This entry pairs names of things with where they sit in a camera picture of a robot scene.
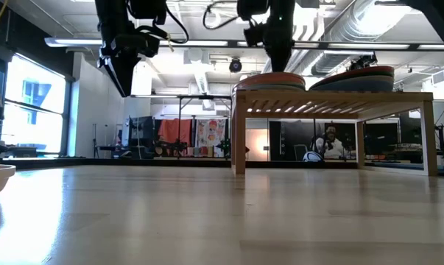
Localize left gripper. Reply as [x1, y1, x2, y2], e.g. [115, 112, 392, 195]
[96, 32, 161, 98]

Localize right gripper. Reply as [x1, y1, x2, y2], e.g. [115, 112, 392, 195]
[263, 0, 297, 74]

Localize tan brown plate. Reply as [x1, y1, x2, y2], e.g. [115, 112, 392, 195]
[233, 71, 306, 86]

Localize dusty blue plate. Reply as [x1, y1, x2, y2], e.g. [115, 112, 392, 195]
[309, 77, 395, 93]

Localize stack of plates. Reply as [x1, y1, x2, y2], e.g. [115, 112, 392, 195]
[315, 65, 395, 86]

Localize dark green plate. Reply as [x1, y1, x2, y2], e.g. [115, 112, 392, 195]
[311, 73, 395, 89]

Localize wooden slatted shelf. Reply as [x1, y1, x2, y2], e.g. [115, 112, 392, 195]
[230, 88, 439, 177]

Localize white ceiling pipes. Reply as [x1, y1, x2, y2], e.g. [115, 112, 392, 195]
[260, 7, 328, 82]

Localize black round ceiling speaker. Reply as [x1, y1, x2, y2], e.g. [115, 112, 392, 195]
[228, 57, 244, 74]

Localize black standing screen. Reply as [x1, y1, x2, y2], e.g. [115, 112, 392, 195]
[128, 116, 155, 150]

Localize yellow tag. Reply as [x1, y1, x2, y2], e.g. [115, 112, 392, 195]
[164, 32, 175, 54]

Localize orange hanging cloth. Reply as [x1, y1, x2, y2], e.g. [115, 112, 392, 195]
[158, 118, 194, 149]

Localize long linear ceiling light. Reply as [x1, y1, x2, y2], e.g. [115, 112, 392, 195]
[43, 36, 444, 52]

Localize black partition panel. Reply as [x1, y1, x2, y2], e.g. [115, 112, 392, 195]
[268, 118, 400, 162]

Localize black ceiling-mounted device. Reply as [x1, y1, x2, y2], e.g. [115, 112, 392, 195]
[348, 52, 378, 71]

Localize person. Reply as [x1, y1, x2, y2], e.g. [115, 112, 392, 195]
[311, 124, 346, 160]

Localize floral hanging cloth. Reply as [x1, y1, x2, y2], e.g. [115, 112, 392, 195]
[194, 118, 228, 158]

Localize large bright window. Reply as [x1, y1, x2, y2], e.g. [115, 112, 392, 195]
[0, 52, 74, 158]

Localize white blue rugby ball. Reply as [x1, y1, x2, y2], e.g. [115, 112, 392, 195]
[302, 150, 324, 163]

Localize black ceiling track bar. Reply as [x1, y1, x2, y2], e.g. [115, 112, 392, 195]
[374, 0, 405, 8]

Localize black tripod stand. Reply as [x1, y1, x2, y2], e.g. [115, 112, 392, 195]
[432, 123, 444, 166]

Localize black metal frame table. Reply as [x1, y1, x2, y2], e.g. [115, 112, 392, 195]
[130, 93, 233, 160]

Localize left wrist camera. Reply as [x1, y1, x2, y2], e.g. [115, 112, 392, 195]
[127, 0, 168, 21]

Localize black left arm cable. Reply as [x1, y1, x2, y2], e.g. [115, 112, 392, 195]
[161, 2, 190, 46]

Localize silver ventilation duct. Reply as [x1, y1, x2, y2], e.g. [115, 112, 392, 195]
[309, 0, 416, 77]

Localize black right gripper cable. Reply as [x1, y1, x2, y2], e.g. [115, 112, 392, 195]
[202, 0, 253, 31]

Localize black aluminium table frame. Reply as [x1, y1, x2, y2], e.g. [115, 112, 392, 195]
[0, 156, 444, 172]

